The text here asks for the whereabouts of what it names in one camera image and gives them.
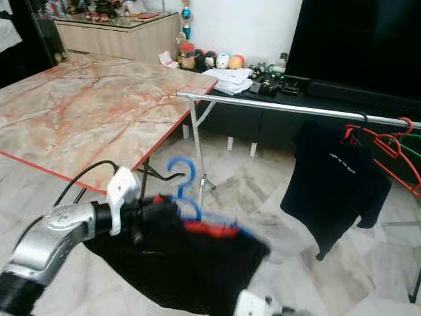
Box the blue plastic hanger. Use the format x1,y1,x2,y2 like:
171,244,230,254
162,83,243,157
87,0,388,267
166,156,251,238

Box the black shirt with red collar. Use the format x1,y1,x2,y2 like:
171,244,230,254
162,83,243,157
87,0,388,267
84,196,270,316

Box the red hanger with black hook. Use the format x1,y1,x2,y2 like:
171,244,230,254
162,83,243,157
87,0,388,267
342,111,370,145

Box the red plastic hanger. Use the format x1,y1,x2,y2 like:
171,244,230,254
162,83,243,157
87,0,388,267
359,117,421,197

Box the marble top folding table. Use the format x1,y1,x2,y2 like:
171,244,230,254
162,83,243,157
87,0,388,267
0,53,219,195

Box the black television console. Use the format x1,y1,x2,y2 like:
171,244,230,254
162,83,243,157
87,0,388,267
204,76,421,172

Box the pink tissue pack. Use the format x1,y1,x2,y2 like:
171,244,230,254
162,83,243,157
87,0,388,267
159,51,180,69

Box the glass jar with red lid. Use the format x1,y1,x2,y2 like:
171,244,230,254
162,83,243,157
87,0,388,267
178,42,196,70

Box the stack of white papers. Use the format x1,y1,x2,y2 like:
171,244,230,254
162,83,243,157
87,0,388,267
203,67,254,96

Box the black plush toy red ears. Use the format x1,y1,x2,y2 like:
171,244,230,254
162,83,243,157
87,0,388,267
193,50,207,70

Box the white round plush toy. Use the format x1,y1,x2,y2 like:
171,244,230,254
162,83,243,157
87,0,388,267
215,53,231,70

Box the light wooden sideboard cabinet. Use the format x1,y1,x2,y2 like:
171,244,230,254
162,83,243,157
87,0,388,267
54,12,182,65

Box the orange round plush toy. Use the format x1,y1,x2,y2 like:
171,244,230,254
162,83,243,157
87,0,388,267
228,54,245,70

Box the navy t-shirt with white print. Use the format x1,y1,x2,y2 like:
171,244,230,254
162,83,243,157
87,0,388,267
280,120,392,261

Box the gold and blue trophy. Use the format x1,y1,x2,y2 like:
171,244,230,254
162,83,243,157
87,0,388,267
180,0,193,41

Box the white bottle with black cap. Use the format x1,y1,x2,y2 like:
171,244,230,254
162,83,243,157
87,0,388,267
275,52,288,73

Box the white robed figurine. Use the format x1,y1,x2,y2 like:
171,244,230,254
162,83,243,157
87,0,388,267
122,0,147,17

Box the black soundbar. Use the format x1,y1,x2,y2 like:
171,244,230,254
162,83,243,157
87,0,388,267
306,79,421,109

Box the black flat screen television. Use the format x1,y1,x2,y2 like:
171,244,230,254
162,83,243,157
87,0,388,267
286,0,421,99

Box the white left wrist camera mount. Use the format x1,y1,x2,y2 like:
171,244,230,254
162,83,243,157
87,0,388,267
107,167,141,236

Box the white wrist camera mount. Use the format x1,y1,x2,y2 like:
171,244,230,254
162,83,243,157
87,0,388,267
107,167,141,236
234,290,272,316

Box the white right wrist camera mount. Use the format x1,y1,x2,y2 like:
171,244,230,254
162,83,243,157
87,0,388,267
234,290,272,316

